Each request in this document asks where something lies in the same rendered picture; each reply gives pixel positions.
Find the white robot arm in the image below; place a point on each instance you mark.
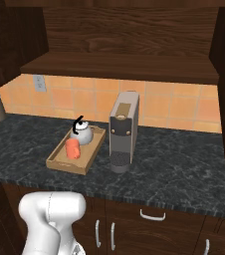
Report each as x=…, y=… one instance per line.
x=48, y=212

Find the wooden tray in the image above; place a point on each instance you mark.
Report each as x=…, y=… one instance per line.
x=83, y=158

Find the dark wood base cabinet door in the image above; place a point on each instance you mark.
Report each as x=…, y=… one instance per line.
x=89, y=229
x=151, y=242
x=224, y=237

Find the dark wood corner base cabinet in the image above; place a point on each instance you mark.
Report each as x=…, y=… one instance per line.
x=1, y=219

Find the grey coffee machine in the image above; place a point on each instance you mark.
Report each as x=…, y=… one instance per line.
x=122, y=129

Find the dark wood drawer front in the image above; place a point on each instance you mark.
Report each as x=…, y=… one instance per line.
x=177, y=217

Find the grey wall outlet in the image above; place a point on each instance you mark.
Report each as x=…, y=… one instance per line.
x=40, y=83

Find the dark wood open wall cabinet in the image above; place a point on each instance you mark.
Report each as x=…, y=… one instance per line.
x=124, y=43

